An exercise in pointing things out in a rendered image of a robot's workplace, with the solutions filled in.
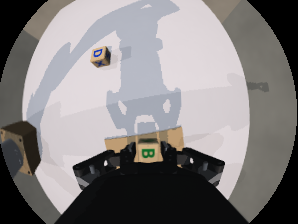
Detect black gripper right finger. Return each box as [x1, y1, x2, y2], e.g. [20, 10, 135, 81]
[159, 141, 225, 187]

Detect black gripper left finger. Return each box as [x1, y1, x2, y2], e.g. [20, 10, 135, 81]
[72, 142, 138, 190]

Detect tan flat square mat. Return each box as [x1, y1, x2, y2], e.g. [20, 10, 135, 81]
[104, 127, 184, 162]

